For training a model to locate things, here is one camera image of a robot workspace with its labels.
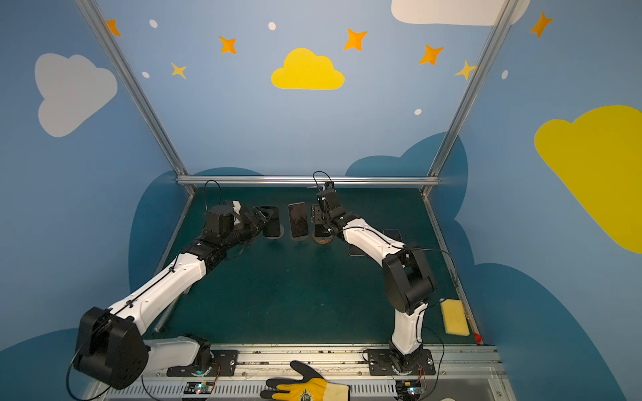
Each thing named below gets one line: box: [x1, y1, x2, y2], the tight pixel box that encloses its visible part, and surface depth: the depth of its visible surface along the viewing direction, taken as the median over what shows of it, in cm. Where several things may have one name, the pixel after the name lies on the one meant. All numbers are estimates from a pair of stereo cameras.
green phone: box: [347, 243, 367, 257], surface depth 65 cm
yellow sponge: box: [440, 299, 470, 337], surface depth 83 cm
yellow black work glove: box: [259, 360, 351, 401], surface depth 70 cm
